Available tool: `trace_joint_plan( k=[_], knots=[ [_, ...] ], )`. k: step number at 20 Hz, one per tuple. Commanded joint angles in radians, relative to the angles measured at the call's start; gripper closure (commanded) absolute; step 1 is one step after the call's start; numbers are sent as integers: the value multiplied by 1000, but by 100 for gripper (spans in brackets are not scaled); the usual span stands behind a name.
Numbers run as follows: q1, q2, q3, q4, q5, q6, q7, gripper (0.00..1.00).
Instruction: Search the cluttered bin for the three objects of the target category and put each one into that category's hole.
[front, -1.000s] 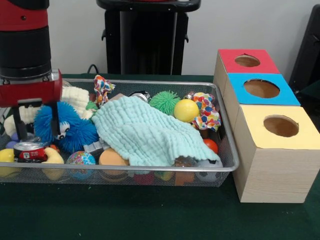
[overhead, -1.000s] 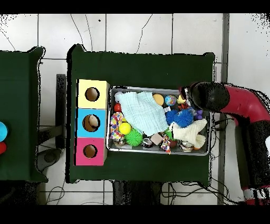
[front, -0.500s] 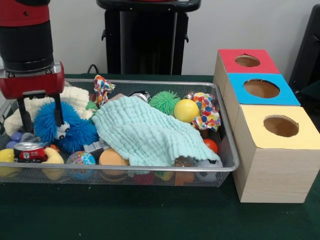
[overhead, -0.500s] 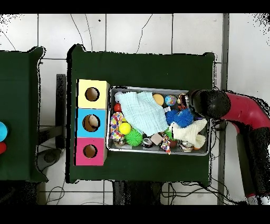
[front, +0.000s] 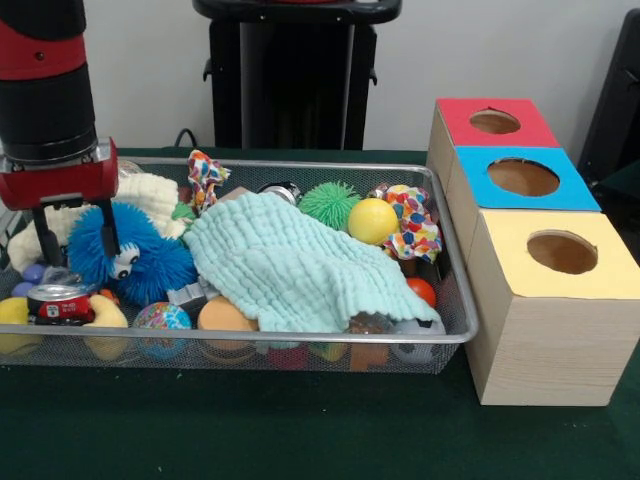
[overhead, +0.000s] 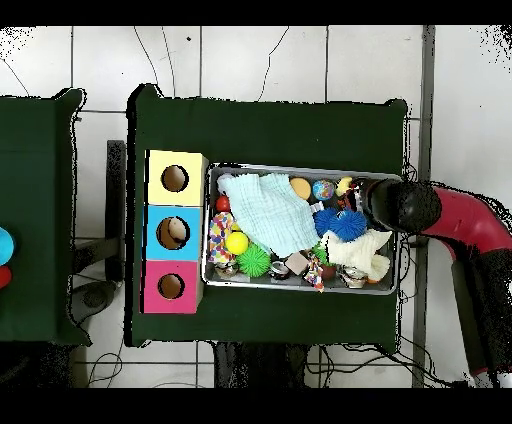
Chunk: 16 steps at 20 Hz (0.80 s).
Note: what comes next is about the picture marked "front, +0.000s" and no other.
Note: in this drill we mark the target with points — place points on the dark green table cloth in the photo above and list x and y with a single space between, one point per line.
300 425

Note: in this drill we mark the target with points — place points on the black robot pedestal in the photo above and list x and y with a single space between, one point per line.
300 75

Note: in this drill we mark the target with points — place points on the large multicoloured patterned cloth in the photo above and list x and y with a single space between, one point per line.
415 225

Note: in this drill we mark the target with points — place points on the black chair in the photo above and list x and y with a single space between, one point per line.
620 100

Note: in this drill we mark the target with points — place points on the green spiky ball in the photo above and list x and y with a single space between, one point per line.
327 202

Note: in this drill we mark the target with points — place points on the cream waffle cloth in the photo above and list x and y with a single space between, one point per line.
145 195

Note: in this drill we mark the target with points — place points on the red soda can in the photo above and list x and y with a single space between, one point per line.
60 307

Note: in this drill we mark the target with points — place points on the orange foam ball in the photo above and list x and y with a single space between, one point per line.
222 315

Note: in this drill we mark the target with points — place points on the globe print ball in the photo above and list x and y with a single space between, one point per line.
160 316

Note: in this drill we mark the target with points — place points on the wooden box with three holes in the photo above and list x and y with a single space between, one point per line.
550 350

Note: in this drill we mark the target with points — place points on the blue spiky toy with eyes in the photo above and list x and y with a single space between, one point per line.
160 265

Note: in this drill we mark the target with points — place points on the mint green waffle cloth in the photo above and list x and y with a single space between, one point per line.
280 260

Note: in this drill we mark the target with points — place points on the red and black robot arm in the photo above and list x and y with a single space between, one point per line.
45 100

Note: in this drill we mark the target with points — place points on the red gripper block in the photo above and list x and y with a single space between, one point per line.
60 182

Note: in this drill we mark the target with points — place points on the small knotted multicoloured cloth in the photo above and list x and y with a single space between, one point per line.
202 180

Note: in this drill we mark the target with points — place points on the smooth yellow ball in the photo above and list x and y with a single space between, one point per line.
372 220

